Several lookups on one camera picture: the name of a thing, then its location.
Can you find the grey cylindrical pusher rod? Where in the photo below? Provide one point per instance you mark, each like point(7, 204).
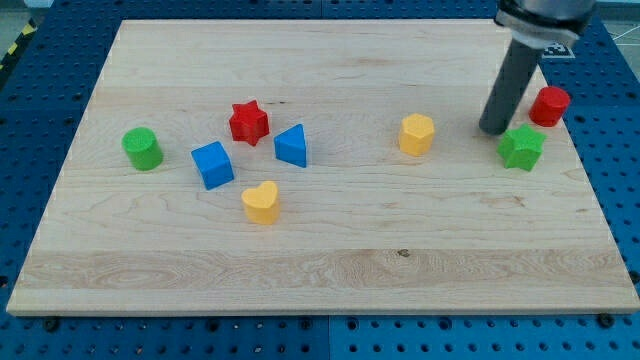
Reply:
point(517, 69)

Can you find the green star block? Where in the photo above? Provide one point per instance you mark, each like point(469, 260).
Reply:
point(521, 147)

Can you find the red star block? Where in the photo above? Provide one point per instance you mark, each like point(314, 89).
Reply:
point(249, 123)

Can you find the yellow heart block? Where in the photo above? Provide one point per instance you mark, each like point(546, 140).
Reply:
point(262, 204)

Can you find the fiducial marker tag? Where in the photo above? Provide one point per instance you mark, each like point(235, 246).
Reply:
point(558, 51)

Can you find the red cylinder block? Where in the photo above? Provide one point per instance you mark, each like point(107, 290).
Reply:
point(549, 106)

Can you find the yellow hexagon block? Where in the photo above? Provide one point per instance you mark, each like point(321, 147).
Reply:
point(416, 134)

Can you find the blue triangle block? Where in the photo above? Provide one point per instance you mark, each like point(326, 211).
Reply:
point(290, 146)

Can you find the wooden board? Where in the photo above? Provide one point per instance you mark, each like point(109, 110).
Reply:
point(363, 229)

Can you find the blue cube block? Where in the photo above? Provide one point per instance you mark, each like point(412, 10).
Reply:
point(213, 164)

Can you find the green cylinder block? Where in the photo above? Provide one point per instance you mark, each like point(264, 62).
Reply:
point(142, 148)

